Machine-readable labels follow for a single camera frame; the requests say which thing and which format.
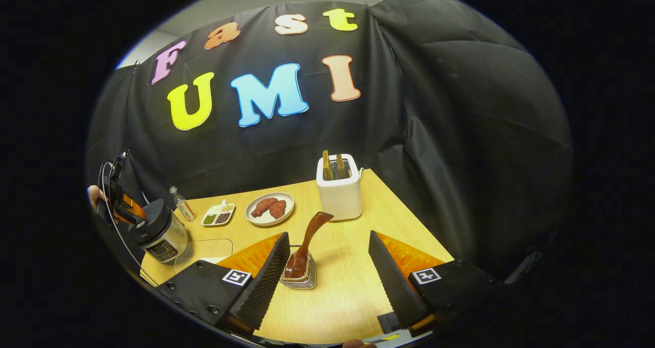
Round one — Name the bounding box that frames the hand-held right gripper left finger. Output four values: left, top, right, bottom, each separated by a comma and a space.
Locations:
156, 232, 291, 336

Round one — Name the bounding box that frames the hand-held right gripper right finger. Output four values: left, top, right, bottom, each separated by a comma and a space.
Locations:
368, 230, 505, 333

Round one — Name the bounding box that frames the grey rice cooker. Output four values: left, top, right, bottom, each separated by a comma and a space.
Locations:
130, 199, 188, 264

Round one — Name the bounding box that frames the brown wooden spoon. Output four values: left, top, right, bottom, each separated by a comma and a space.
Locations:
285, 211, 334, 279

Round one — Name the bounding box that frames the clear plastic rice container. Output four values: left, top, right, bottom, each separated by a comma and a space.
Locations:
173, 238, 234, 276

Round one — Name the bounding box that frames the small glass bottle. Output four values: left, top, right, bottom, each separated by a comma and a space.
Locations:
169, 186, 197, 222

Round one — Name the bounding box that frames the white round plate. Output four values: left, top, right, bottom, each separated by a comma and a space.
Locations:
245, 192, 295, 227

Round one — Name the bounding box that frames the white divided grain dish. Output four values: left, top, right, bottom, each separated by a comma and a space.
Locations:
201, 200, 236, 227

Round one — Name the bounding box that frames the white toaster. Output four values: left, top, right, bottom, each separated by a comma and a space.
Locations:
316, 154, 364, 222

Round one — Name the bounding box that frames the thin black cable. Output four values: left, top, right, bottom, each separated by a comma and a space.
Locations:
101, 161, 157, 287

